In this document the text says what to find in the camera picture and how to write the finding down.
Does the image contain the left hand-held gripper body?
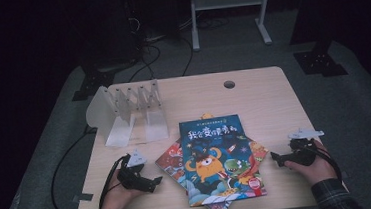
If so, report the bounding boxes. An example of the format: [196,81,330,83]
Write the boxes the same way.
[114,147,155,195]

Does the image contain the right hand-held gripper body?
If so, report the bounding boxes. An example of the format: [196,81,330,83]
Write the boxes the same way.
[286,126,328,169]

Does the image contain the colourful animals picture book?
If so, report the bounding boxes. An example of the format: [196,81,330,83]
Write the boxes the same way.
[150,107,274,209]

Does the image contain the blue monster picture book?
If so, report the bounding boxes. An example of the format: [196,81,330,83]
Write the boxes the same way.
[178,112,268,209]

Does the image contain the person's right hand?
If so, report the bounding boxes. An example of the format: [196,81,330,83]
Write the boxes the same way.
[282,137,339,189]

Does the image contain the person's left hand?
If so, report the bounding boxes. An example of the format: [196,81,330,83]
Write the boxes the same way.
[94,166,150,209]

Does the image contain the black stand with square base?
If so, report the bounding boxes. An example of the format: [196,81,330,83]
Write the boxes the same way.
[286,0,350,81]
[69,67,118,102]

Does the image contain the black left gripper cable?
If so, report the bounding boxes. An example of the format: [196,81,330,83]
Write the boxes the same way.
[94,153,135,209]

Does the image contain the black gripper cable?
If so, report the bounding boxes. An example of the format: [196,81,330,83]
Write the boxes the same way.
[310,139,344,185]
[94,153,135,209]

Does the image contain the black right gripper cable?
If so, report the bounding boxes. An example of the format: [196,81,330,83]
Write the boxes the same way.
[310,139,344,185]

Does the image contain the long black floor cable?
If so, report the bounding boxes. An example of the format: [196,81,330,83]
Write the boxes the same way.
[45,125,105,209]

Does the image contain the thin black floor cable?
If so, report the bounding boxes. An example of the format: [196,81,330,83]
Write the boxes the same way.
[125,41,165,84]
[178,33,196,78]

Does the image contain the black cable bundle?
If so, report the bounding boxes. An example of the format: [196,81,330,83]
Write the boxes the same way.
[196,15,231,31]

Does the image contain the white metal frame stand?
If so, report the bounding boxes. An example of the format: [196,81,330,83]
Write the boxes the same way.
[187,0,277,53]

